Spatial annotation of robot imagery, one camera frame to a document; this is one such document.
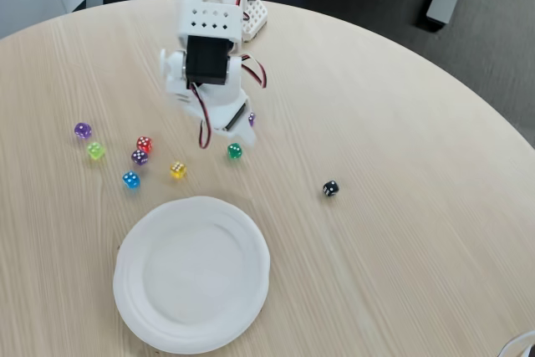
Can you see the blue translucent die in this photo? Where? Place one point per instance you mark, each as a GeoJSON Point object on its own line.
{"type": "Point", "coordinates": [131, 180]}

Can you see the red translucent die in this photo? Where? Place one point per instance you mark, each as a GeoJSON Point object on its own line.
{"type": "Point", "coordinates": [144, 144]}

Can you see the yellow translucent die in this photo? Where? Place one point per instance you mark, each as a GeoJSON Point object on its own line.
{"type": "Point", "coordinates": [178, 169]}

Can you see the white leader arm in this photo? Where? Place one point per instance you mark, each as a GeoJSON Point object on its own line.
{"type": "Point", "coordinates": [518, 336]}

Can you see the purple translucent die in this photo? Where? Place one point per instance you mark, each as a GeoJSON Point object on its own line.
{"type": "Point", "coordinates": [251, 118]}
{"type": "Point", "coordinates": [139, 157]}
{"type": "Point", "coordinates": [83, 130]}

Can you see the white paper plate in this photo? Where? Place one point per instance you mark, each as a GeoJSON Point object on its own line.
{"type": "Point", "coordinates": [192, 273]}

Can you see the lime green translucent die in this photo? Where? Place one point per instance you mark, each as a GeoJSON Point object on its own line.
{"type": "Point", "coordinates": [95, 150]}

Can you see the black die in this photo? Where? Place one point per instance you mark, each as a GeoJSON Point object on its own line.
{"type": "Point", "coordinates": [330, 189]}

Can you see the dark green translucent die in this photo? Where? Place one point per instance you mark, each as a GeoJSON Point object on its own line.
{"type": "Point", "coordinates": [234, 152]}

